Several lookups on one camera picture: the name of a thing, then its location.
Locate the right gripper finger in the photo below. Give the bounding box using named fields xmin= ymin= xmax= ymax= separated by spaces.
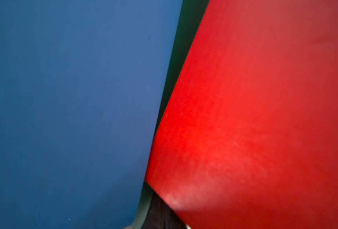
xmin=142 ymin=193 xmax=186 ymax=229

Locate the red shoebox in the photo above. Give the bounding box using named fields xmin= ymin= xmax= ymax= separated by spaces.
xmin=146 ymin=1 xmax=338 ymax=229

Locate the blue shoebox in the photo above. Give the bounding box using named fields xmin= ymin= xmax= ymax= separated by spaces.
xmin=0 ymin=1 xmax=182 ymax=229

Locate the green shoebox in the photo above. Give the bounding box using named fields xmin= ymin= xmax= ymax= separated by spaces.
xmin=127 ymin=0 xmax=209 ymax=229

